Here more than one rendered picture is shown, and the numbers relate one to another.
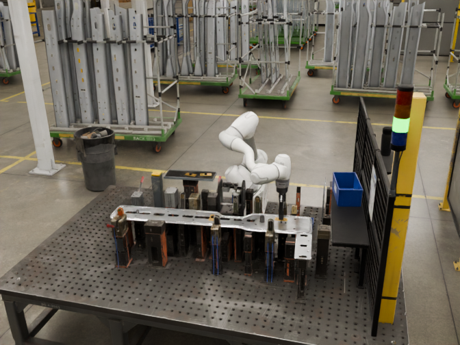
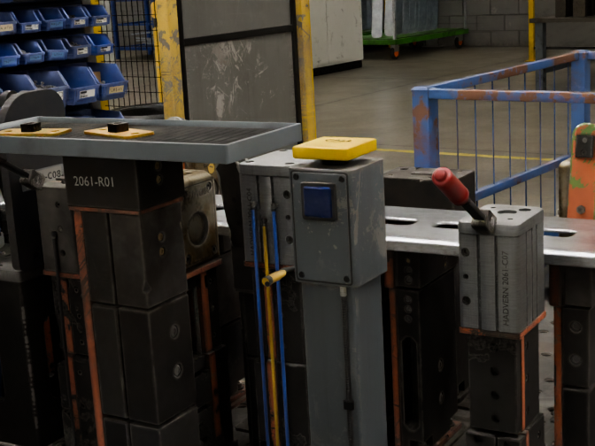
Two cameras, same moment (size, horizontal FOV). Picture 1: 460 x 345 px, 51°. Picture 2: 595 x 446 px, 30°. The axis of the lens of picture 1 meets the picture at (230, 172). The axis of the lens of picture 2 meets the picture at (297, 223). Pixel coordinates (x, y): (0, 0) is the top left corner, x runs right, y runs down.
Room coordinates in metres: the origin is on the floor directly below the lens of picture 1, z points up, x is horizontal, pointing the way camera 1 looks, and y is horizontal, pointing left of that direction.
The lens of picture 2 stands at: (4.26, 0.89, 1.32)
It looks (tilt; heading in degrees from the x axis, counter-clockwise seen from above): 13 degrees down; 201
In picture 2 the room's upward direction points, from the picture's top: 3 degrees counter-clockwise
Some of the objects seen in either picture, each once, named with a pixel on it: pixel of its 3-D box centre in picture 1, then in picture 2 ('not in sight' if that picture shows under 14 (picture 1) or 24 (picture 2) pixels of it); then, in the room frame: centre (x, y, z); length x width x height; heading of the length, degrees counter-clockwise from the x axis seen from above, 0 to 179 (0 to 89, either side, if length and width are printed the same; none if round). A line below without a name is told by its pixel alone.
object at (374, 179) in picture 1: (373, 193); not in sight; (2.58, -0.86, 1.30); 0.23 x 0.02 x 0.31; 170
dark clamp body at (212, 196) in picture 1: (213, 218); (89, 319); (3.06, 0.12, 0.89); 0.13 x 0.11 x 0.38; 170
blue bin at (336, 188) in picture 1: (346, 188); not in sight; (3.08, -0.83, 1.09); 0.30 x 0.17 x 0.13; 176
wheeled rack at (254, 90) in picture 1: (272, 55); not in sight; (9.92, -0.91, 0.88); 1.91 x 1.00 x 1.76; 165
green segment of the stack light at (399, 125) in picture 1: (400, 123); not in sight; (2.06, -0.77, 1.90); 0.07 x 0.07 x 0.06
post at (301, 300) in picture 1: (301, 278); not in sight; (2.38, -0.42, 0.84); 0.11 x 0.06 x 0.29; 170
